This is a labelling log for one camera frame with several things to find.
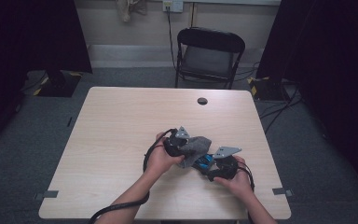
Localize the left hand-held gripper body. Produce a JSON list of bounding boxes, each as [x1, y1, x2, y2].
[[162, 125, 191, 158]]

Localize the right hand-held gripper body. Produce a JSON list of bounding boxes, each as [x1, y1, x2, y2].
[[206, 146, 243, 183]]

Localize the blue toy car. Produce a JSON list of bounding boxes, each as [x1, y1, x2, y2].
[[192, 153, 216, 175]]

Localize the grey sock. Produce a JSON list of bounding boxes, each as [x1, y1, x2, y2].
[[178, 135, 213, 170]]

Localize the person's right hand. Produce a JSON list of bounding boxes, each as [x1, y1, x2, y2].
[[213, 154, 255, 203]]

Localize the person's left hand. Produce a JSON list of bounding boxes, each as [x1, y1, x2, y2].
[[145, 132, 185, 184]]

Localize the grey tape strip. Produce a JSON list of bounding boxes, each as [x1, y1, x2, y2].
[[271, 187, 295, 198], [34, 189, 60, 202]]

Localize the black stand base yellow tape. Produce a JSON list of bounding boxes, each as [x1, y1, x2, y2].
[[246, 76, 291, 103]]

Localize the black folding chair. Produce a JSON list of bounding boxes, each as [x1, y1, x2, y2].
[[173, 26, 247, 91]]

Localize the beige hanging cloth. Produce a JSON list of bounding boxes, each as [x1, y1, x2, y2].
[[115, 0, 149, 23]]

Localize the black curtain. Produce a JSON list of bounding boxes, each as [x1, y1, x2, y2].
[[255, 0, 358, 201], [0, 0, 93, 157]]

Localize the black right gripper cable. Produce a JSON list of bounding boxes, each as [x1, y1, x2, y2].
[[236, 159, 256, 224]]

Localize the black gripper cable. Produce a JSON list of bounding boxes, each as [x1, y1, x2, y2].
[[88, 128, 177, 224], [236, 159, 256, 224]]

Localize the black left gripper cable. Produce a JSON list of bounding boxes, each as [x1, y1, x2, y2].
[[88, 128, 177, 224]]

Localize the black floor cables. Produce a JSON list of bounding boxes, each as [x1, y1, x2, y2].
[[233, 60, 305, 135]]

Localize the black power cable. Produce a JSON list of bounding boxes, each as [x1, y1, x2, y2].
[[166, 6, 179, 72]]

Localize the thin dark wall conduit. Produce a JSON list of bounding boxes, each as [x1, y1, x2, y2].
[[189, 2, 198, 28]]

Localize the white wall socket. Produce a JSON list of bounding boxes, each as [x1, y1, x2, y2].
[[162, 0, 185, 14]]

